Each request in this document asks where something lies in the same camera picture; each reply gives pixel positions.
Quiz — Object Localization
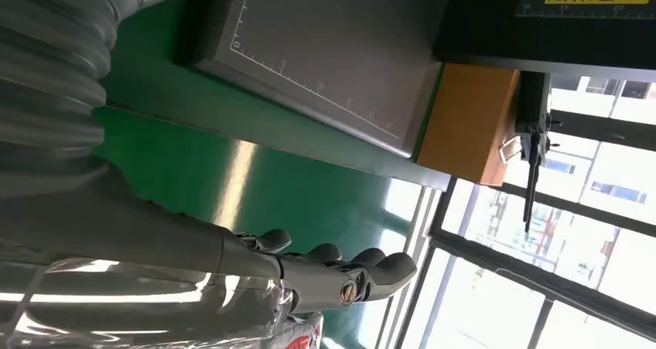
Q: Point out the black remote controller with antennas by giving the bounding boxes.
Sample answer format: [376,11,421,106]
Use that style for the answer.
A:
[514,71,563,235]

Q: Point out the dark scanner base plate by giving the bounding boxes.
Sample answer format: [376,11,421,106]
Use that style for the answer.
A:
[174,0,445,159]

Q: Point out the brown cardboard box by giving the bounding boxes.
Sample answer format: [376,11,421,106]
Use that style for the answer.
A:
[415,63,521,188]

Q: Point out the black framed window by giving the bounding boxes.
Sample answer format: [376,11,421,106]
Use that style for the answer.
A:
[376,74,656,349]

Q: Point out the green table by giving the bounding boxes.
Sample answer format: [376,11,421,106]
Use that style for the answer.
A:
[100,0,452,192]

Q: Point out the black scanner column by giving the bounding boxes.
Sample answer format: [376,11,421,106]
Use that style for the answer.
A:
[432,0,656,84]

